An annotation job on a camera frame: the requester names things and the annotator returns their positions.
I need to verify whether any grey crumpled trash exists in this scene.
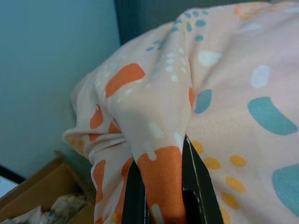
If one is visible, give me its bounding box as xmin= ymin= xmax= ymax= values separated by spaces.
xmin=4 ymin=193 xmax=88 ymax=224

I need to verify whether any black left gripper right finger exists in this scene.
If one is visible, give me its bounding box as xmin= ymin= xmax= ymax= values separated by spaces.
xmin=181 ymin=136 xmax=225 ymax=224

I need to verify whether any black door frame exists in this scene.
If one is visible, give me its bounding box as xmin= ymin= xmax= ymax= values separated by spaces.
xmin=0 ymin=164 xmax=26 ymax=186

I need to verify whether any pink dotted pillow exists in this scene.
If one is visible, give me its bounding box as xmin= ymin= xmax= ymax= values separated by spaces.
xmin=62 ymin=0 xmax=299 ymax=224

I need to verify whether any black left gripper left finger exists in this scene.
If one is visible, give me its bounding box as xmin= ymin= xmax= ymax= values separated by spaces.
xmin=121 ymin=160 xmax=150 ymax=224

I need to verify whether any brown cardboard box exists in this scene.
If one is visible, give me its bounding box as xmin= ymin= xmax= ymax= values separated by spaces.
xmin=0 ymin=154 xmax=98 ymax=224

